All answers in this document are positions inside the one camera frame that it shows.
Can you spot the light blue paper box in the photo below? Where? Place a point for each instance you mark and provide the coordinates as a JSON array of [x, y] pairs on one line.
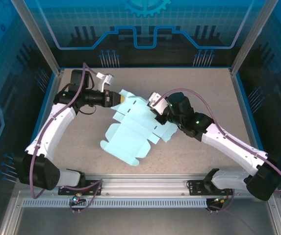
[[125, 137]]

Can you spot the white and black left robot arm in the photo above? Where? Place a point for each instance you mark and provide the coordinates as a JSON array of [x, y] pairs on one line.
[[44, 137]]

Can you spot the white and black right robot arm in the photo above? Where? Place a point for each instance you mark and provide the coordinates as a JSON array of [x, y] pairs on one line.
[[228, 144]]

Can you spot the right power connector with light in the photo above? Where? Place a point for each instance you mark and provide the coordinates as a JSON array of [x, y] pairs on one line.
[[221, 200]]

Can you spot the power connector with light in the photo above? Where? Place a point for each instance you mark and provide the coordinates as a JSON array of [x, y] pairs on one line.
[[76, 199], [221, 200]]

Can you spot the metal front tray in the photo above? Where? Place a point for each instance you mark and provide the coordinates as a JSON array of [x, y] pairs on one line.
[[142, 220]]

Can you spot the left power connector with light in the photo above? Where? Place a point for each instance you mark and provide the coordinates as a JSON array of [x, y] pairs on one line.
[[76, 199]]

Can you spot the aluminium left side rail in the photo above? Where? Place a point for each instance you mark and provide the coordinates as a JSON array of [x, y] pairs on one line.
[[56, 82]]

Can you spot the aluminium rail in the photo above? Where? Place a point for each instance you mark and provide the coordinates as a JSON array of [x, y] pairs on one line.
[[142, 183], [56, 82]]

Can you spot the aluminium front rail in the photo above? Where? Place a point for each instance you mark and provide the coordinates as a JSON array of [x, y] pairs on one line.
[[142, 183]]

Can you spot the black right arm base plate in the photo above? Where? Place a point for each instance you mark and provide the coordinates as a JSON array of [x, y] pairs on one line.
[[191, 191]]

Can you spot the aluminium left frame post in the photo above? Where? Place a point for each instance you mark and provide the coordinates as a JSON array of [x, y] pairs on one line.
[[42, 39]]

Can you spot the aluminium frame post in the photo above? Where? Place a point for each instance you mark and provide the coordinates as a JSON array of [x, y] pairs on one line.
[[42, 39], [250, 36]]

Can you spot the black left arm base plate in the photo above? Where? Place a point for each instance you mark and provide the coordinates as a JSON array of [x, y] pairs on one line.
[[63, 191]]

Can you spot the aluminium right frame post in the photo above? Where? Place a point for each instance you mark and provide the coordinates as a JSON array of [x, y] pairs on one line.
[[250, 36]]

